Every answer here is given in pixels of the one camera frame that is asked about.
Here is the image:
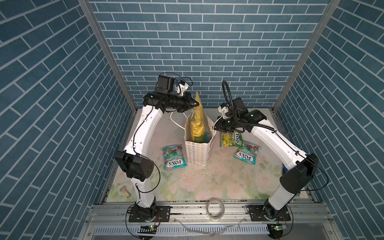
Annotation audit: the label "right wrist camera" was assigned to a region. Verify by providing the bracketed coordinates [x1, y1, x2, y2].
[218, 102, 233, 119]

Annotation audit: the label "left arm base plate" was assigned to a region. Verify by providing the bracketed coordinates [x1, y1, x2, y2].
[128, 205, 171, 223]

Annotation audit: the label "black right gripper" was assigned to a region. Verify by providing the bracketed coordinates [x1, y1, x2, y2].
[211, 115, 239, 133]

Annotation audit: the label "green Fox's spring tea candy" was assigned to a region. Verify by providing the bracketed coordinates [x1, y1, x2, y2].
[220, 131, 243, 147]

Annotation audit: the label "small beige spool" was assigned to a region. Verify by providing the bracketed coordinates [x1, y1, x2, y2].
[119, 186, 131, 199]

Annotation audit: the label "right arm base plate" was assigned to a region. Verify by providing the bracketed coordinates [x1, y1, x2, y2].
[245, 205, 291, 222]

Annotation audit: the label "aluminium front rail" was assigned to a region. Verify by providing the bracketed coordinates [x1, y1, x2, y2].
[86, 200, 334, 226]

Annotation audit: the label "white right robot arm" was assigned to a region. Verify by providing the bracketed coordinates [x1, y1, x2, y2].
[214, 98, 319, 221]

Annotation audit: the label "yellow kettle chips bag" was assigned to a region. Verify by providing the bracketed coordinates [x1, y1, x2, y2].
[190, 92, 211, 144]

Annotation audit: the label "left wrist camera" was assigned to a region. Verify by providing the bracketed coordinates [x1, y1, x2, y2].
[176, 80, 190, 97]

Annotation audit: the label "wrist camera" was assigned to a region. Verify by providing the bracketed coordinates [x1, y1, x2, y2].
[218, 102, 233, 119]
[176, 80, 190, 97]

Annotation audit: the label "clear tape roll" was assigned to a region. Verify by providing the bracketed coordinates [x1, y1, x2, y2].
[206, 198, 225, 222]

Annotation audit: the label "white patterned paper bag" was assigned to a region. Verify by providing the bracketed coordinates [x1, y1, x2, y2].
[170, 111, 217, 167]

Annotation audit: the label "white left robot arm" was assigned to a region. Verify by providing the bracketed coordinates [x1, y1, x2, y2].
[115, 72, 199, 221]

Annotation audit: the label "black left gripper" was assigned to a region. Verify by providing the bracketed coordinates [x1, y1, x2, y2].
[165, 91, 199, 112]

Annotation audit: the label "teal Fox's mint blossom candy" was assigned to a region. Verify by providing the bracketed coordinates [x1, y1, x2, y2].
[234, 141, 261, 165]

